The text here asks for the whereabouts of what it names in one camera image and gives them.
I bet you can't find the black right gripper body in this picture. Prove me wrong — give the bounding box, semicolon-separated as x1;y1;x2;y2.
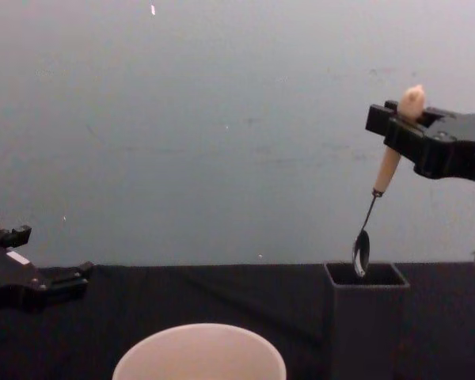
412;112;475;184

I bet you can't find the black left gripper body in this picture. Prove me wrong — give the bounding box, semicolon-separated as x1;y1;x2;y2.
0;238;51;318

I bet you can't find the steel spoon with cream handle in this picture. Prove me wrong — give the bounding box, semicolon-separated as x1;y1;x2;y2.
351;83;427;279

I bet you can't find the black table cloth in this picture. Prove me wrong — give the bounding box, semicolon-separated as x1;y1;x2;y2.
0;261;475;380

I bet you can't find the white round cup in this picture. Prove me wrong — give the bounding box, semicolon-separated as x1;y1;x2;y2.
111;322;288;380

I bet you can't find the black square utensil holder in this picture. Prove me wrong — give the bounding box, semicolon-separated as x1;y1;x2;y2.
323;261;412;380

